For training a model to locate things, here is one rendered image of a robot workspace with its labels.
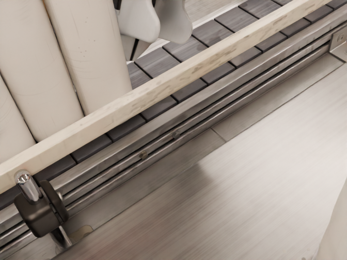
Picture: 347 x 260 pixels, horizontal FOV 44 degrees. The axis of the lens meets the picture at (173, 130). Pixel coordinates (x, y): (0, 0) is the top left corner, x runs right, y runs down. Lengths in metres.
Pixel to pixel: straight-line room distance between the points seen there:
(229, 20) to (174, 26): 0.15
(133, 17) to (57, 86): 0.09
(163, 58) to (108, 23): 0.14
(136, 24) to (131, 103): 0.07
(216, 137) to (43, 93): 0.19
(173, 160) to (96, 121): 0.10
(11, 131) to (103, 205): 0.12
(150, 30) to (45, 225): 0.17
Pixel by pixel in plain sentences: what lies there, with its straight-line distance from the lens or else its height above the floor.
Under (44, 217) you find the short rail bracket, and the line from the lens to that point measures 0.33.
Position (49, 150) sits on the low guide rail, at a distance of 0.37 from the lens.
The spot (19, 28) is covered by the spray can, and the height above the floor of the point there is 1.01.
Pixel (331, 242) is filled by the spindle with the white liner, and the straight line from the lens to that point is 0.23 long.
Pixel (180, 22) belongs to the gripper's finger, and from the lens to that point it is 0.38.
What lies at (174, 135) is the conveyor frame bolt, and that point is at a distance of 0.43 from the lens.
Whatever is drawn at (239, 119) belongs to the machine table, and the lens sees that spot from 0.47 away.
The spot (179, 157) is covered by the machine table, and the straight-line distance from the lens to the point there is 0.44.
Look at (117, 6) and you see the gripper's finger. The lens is 0.38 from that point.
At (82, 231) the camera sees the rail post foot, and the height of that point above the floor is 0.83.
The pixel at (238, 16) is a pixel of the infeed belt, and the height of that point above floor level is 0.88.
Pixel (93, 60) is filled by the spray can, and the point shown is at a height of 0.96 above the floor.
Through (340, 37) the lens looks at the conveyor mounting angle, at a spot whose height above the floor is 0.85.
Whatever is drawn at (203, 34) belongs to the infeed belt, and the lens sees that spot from 0.50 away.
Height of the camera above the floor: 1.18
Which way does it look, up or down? 49 degrees down
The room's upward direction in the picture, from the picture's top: 8 degrees counter-clockwise
